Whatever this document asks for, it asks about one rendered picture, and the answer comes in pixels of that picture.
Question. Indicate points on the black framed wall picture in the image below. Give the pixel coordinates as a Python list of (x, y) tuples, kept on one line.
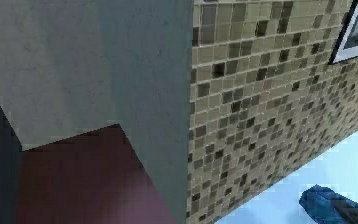
[(357, 33)]

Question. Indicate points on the blue cloth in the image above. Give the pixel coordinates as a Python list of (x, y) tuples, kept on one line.
[(333, 206)]

